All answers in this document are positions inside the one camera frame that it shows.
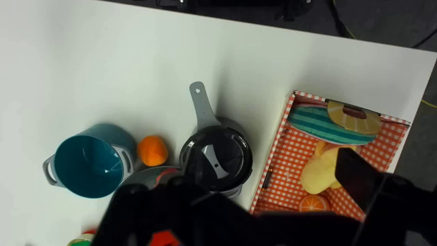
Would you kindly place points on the red apple plush toy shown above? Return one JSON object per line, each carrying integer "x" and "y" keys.
{"x": 165, "y": 238}

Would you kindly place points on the teal striped plush toy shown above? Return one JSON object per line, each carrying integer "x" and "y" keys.
{"x": 319, "y": 124}

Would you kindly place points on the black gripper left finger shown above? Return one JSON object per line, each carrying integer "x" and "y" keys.
{"x": 132, "y": 213}

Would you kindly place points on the teal pot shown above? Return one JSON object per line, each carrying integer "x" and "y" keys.
{"x": 87, "y": 168}

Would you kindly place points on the yellow plush toy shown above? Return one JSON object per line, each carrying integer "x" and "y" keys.
{"x": 316, "y": 175}

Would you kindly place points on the orange fruit plush toy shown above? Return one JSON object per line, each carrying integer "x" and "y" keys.
{"x": 154, "y": 150}

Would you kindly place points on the dark grey frying pan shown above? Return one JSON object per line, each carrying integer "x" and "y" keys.
{"x": 145, "y": 175}

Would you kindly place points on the pineapple slice toy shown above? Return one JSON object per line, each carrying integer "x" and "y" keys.
{"x": 364, "y": 124}

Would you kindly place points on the black equipment base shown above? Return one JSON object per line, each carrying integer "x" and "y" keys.
{"x": 237, "y": 7}

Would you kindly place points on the orange slice toy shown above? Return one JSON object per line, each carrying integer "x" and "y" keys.
{"x": 315, "y": 204}

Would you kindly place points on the red checkered basket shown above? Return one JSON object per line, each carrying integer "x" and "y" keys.
{"x": 292, "y": 155}

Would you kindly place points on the green rimmed bowl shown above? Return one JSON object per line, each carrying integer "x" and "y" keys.
{"x": 77, "y": 241}

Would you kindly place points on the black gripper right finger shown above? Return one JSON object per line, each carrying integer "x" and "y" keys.
{"x": 391, "y": 205}

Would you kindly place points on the black lid grey knob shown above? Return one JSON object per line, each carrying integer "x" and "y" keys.
{"x": 234, "y": 159}

